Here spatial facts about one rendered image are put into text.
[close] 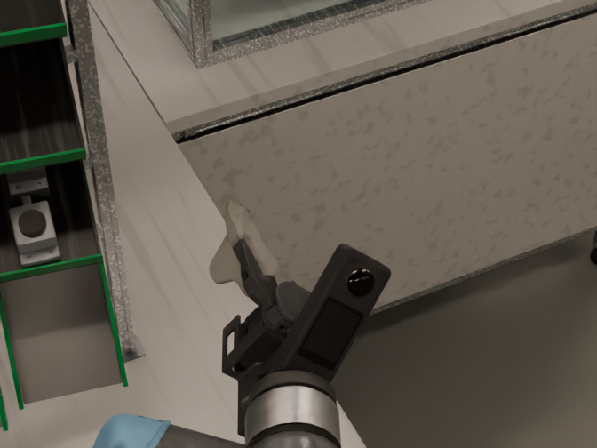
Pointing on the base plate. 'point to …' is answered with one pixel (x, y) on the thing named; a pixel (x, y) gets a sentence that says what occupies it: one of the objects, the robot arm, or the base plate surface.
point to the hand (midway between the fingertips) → (301, 232)
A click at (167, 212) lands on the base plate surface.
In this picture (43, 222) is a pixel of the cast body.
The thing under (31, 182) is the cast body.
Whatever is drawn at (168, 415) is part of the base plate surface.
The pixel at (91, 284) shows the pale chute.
